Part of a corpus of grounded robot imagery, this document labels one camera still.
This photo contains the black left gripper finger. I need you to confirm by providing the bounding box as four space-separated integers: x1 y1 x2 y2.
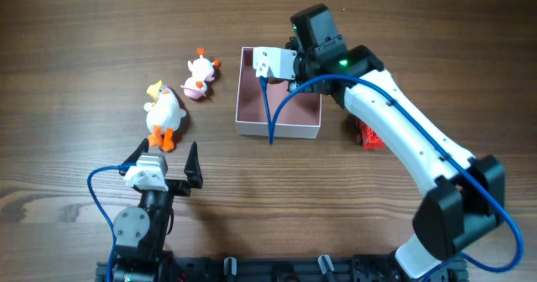
184 142 203 189
118 138 149 176

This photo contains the white box pink interior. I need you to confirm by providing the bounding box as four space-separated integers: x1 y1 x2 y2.
235 47 322 138

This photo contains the red toy fire truck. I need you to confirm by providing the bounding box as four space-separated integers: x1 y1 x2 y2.
356 118 386 150

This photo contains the brown plush capybara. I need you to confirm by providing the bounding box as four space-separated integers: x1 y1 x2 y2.
268 77 285 84

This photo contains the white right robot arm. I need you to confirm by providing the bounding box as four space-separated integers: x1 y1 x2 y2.
286 3 513 281

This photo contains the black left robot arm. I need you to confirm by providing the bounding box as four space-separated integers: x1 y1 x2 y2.
106 139 203 282

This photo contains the white plush duck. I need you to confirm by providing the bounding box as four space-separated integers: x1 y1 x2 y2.
143 81 187 152

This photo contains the pink hat duck toy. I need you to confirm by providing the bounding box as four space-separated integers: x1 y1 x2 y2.
180 48 222 100

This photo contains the blue left cable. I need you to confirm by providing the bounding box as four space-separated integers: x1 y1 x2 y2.
86 162 136 282

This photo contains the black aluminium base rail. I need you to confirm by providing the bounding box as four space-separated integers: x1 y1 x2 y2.
95 254 469 282

